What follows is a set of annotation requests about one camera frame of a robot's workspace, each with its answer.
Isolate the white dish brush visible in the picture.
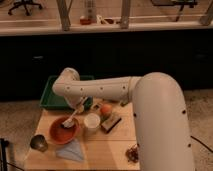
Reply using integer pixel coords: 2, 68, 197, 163
61, 107, 84, 129

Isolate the red bowl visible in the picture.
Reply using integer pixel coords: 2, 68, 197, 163
49, 116, 80, 145

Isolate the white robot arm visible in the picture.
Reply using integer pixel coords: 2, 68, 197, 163
52, 68, 196, 171

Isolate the white cup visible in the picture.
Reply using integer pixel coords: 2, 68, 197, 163
83, 113, 101, 131

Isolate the orange fruit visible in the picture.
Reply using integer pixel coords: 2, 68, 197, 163
100, 104, 112, 116

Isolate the brown block sponge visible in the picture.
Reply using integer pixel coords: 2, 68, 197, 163
101, 114, 122, 133

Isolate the green plastic tray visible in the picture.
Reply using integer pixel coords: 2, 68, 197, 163
40, 75, 94, 110

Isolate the light blue cloth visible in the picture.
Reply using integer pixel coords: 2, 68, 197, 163
55, 139, 84, 162

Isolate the small metal cup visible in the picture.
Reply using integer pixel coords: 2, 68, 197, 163
30, 134, 48, 152

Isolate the red and white bottle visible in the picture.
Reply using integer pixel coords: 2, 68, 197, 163
80, 0, 97, 25

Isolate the black office chair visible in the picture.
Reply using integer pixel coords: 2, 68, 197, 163
8, 0, 43, 16

